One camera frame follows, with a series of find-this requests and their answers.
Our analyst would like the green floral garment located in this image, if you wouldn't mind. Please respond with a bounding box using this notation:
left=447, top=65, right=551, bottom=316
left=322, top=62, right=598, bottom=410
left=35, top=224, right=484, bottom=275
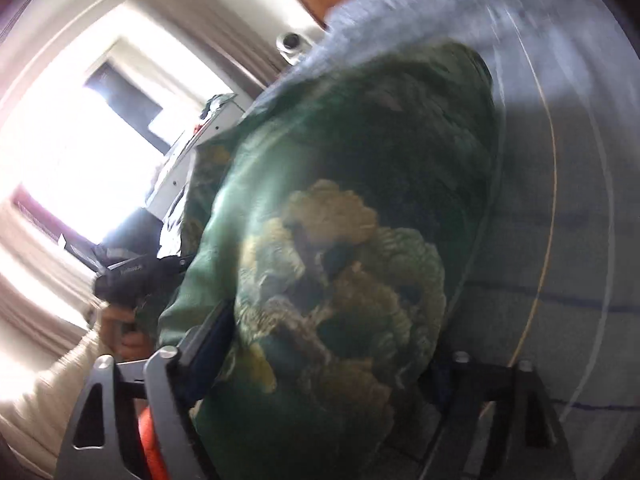
left=157, top=42, right=501, bottom=480

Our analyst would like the blue checked bed cover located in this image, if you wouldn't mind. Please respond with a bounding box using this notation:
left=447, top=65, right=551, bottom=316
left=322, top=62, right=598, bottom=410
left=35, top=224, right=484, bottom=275
left=240, top=0, right=636, bottom=480

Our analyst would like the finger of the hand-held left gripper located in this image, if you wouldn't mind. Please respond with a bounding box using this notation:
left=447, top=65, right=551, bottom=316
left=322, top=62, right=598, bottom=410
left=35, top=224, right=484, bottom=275
left=161, top=255, right=197, bottom=281

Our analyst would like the beige curtain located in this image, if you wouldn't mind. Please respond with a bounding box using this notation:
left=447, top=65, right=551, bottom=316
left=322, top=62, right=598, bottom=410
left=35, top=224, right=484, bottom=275
left=127, top=0, right=293, bottom=93
left=0, top=200, right=106, bottom=356

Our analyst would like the orange strap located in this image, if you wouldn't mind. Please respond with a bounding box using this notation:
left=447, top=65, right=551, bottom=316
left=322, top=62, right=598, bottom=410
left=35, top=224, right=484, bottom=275
left=137, top=400, right=168, bottom=480

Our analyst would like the person's left hand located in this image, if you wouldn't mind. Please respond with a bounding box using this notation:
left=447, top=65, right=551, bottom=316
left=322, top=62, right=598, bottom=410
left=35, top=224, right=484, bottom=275
left=100, top=304, right=153, bottom=362

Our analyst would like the window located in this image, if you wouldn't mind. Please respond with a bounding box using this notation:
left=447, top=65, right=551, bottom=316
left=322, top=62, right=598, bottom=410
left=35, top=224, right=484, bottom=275
left=0, top=5, right=236, bottom=261

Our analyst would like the dark object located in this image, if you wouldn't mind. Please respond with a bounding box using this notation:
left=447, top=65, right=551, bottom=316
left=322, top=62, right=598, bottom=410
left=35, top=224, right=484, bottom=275
left=60, top=207, right=163, bottom=273

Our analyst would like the white desk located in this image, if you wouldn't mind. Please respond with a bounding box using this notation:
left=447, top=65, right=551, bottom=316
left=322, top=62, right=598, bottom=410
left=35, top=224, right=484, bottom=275
left=145, top=92, right=253, bottom=221

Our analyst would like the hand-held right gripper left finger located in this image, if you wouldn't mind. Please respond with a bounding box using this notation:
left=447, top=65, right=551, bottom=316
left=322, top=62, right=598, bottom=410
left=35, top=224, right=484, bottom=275
left=55, top=301, right=237, bottom=480

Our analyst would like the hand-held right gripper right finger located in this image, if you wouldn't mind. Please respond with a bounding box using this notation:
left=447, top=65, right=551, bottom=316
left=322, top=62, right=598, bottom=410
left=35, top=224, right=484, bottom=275
left=425, top=351, right=574, bottom=480

